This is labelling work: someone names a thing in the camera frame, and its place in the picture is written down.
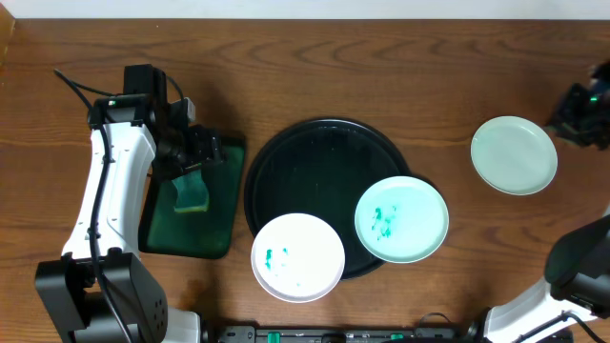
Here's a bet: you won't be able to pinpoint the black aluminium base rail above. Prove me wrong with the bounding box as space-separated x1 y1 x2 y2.
202 325 473 343

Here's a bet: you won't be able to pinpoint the mint green plate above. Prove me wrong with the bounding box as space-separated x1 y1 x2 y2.
354 176 449 264
470 116 559 196

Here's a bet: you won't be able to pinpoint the white plate green stains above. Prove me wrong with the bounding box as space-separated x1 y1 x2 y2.
251 213 346 303

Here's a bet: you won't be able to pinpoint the round black tray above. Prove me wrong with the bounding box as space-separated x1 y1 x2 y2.
244 118 412 280

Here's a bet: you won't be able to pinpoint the rectangular dark green tray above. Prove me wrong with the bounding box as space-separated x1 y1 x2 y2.
138 136 246 259

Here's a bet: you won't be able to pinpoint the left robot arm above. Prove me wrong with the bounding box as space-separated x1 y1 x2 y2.
34 64 225 342

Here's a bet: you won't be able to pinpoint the green yellow sponge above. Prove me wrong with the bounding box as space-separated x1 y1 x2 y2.
172 171 210 213

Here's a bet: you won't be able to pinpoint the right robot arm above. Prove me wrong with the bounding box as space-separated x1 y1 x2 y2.
463 62 609 342

